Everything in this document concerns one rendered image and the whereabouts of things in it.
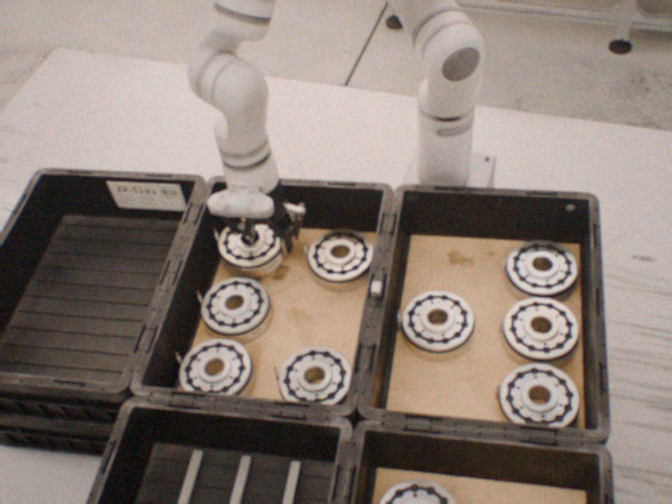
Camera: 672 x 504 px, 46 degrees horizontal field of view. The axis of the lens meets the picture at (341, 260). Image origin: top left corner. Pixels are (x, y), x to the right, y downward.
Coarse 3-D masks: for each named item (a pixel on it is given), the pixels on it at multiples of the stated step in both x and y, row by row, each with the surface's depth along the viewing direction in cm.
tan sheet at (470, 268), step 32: (416, 256) 124; (448, 256) 124; (480, 256) 123; (576, 256) 121; (416, 288) 120; (448, 288) 120; (480, 288) 119; (576, 288) 117; (480, 320) 116; (576, 320) 114; (480, 352) 112; (576, 352) 110; (416, 384) 110; (448, 384) 109; (480, 384) 109; (576, 384) 107; (480, 416) 106
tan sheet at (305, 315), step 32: (288, 256) 127; (288, 288) 123; (320, 288) 122; (288, 320) 119; (320, 320) 118; (352, 320) 118; (256, 352) 116; (288, 352) 115; (352, 352) 114; (256, 384) 113
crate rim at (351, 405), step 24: (384, 192) 120; (384, 216) 117; (192, 240) 118; (384, 240) 114; (168, 288) 112; (168, 312) 110; (360, 336) 104; (144, 360) 105; (360, 360) 102; (360, 384) 99; (264, 408) 99; (288, 408) 98; (312, 408) 98; (336, 408) 98
